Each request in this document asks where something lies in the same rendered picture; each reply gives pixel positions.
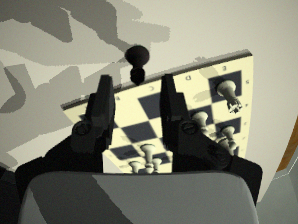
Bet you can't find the chessboard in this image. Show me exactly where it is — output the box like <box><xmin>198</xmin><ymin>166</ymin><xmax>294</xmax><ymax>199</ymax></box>
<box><xmin>63</xmin><ymin>53</ymin><xmax>253</xmax><ymax>173</ymax></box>

